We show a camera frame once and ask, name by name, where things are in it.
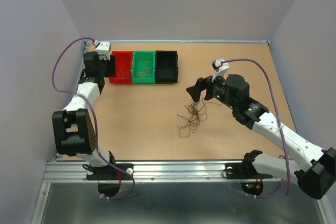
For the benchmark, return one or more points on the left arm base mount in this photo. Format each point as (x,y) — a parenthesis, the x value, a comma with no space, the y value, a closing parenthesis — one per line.
(106,172)

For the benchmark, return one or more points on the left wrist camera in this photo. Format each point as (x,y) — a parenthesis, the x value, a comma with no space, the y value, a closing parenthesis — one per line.
(102,47)

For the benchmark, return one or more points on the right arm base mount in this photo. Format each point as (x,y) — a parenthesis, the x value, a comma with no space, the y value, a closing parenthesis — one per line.
(239,170)

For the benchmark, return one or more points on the red plastic bin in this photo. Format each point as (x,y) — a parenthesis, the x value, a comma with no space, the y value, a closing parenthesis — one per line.
(123,67)

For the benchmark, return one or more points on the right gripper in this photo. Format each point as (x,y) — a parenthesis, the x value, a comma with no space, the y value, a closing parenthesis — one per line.
(202,84)

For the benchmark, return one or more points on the aluminium frame rail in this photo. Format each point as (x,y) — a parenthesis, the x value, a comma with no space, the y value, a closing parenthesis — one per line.
(178,180)

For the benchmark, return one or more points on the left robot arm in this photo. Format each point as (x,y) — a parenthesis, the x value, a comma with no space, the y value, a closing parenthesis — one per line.
(75,126)

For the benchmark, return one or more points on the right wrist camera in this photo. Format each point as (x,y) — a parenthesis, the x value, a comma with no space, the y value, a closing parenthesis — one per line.
(220,67)

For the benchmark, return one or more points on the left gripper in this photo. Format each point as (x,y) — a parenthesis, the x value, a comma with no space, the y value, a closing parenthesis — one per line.
(111,65)

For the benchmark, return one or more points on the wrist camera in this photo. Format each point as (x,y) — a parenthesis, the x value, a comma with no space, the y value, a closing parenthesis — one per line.
(220,67)
(102,47)

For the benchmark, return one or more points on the black plastic bin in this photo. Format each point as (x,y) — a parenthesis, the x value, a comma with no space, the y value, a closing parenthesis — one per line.
(166,67)

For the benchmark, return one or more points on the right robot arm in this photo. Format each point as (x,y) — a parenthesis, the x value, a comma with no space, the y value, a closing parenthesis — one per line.
(310,167)

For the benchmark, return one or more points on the green plastic bin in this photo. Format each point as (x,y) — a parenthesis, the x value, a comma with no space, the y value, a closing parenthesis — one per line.
(143,67)

